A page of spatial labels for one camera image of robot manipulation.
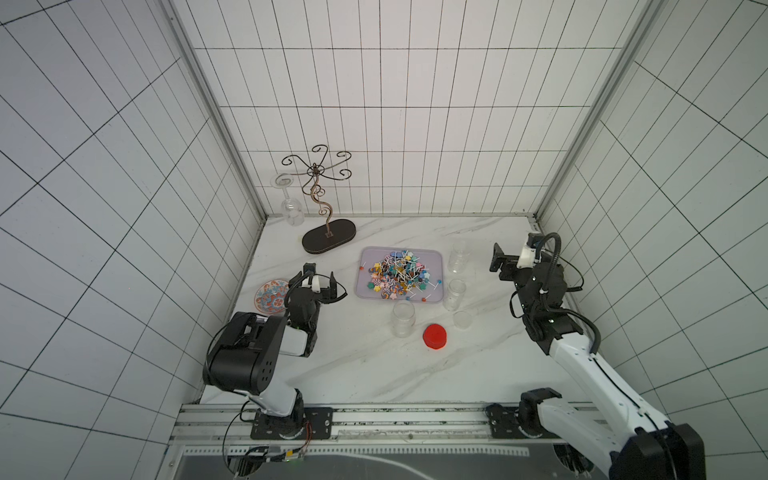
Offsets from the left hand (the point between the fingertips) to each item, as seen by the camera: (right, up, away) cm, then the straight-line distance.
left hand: (316, 275), depth 94 cm
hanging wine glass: (-8, +21, -1) cm, 23 cm away
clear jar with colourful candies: (+47, +6, +4) cm, 48 cm away
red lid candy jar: (+28, -12, -8) cm, 31 cm away
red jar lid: (+37, -18, -6) cm, 42 cm away
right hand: (+58, +11, -16) cm, 61 cm away
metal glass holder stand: (+1, +13, +18) cm, 22 cm away
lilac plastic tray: (+27, 0, +4) cm, 28 cm away
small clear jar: (+44, -8, 0) cm, 45 cm away
